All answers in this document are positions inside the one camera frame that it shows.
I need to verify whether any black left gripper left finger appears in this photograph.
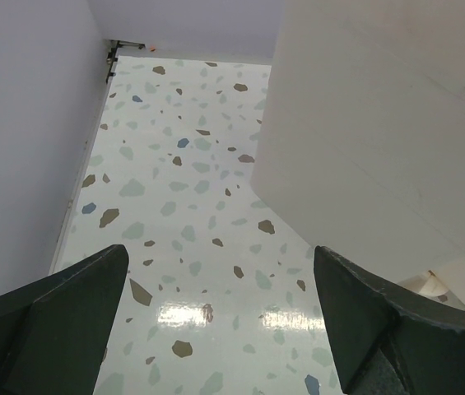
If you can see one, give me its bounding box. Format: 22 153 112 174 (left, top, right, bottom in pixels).
0 244 128 394

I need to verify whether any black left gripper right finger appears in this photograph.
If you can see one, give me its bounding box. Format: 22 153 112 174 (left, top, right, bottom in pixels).
314 246 465 394

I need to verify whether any cream drawer organizer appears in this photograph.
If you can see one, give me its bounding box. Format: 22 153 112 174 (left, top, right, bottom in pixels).
251 1 465 304

